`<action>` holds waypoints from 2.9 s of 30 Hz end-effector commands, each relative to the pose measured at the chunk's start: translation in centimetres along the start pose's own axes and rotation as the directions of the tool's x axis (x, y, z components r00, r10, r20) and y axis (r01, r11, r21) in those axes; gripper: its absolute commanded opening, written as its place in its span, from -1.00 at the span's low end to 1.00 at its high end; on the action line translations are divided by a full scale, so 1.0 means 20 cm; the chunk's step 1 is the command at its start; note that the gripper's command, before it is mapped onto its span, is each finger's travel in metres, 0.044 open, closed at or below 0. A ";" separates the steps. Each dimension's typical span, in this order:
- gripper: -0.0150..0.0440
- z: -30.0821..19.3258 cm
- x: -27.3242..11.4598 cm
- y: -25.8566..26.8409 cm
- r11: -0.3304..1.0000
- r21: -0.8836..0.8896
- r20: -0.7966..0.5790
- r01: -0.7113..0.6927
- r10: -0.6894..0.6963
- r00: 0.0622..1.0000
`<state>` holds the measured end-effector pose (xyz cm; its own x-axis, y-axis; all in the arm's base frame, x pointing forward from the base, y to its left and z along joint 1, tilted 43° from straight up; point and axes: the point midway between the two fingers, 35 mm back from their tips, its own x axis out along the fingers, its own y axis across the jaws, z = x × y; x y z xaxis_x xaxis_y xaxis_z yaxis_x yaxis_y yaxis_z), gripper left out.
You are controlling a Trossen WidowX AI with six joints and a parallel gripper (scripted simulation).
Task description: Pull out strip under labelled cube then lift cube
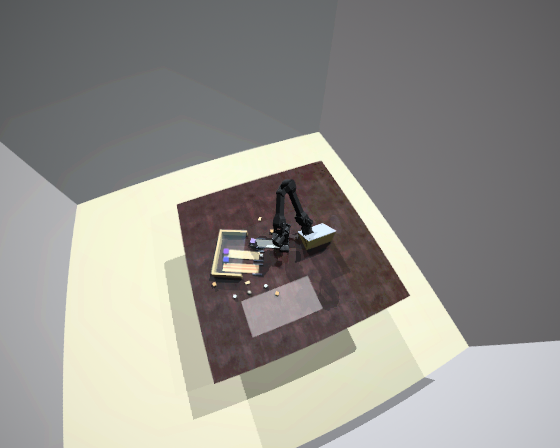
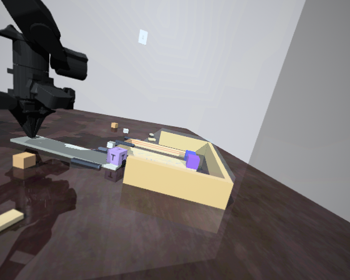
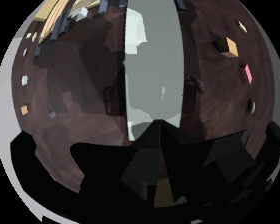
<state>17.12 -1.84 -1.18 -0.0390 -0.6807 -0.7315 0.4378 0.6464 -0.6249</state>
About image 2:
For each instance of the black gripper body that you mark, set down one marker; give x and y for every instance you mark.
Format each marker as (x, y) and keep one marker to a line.
(14, 98)

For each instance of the purple labelled cube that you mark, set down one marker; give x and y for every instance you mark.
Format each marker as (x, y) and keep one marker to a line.
(116, 155)

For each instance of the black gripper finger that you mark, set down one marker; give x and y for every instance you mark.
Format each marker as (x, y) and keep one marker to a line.
(26, 119)
(40, 118)

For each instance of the tan open-top box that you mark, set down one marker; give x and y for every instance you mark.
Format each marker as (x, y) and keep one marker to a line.
(181, 165)

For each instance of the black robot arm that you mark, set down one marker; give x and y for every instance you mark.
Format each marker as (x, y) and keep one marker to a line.
(40, 37)

